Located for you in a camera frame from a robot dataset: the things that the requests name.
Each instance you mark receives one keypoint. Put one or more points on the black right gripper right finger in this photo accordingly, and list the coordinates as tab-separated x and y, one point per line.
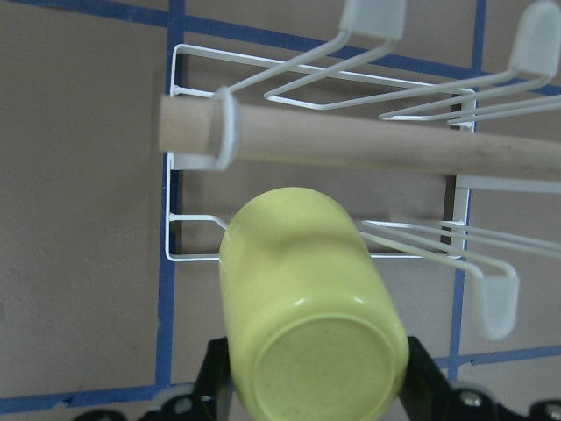
425	394

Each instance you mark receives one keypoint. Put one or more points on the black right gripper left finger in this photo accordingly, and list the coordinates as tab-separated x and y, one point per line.
213	390

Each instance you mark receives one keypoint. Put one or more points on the yellow plastic cup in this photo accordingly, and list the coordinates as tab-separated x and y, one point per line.
313	333

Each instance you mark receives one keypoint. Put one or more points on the white wire cup rack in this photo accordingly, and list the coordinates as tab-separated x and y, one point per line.
318	109

